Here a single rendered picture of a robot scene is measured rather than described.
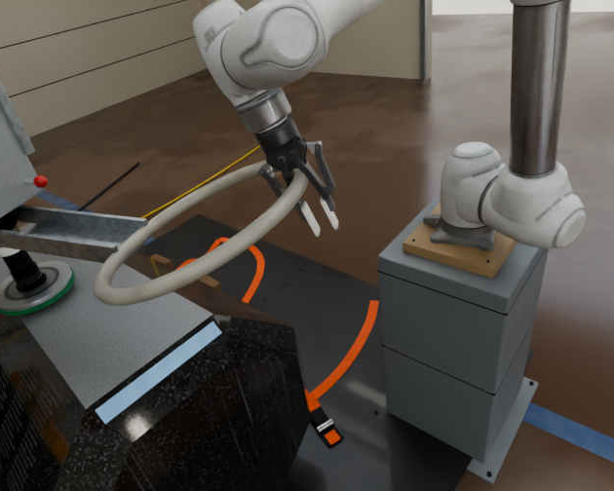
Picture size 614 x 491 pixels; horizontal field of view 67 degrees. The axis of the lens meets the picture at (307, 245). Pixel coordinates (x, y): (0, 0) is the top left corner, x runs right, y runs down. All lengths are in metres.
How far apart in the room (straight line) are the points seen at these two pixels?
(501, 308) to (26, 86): 6.07
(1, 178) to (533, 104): 1.23
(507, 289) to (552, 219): 0.24
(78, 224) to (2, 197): 0.18
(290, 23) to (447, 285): 0.93
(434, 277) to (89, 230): 0.94
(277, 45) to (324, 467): 1.57
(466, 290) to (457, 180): 0.30
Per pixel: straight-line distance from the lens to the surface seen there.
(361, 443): 1.94
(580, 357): 2.34
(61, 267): 1.57
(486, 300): 1.35
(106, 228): 1.26
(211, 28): 0.81
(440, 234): 1.44
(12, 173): 1.38
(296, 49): 0.64
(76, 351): 1.31
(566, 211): 1.21
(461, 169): 1.31
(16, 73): 6.62
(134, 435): 1.17
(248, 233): 0.75
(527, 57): 1.07
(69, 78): 6.86
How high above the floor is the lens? 1.66
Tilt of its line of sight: 34 degrees down
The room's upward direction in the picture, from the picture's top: 9 degrees counter-clockwise
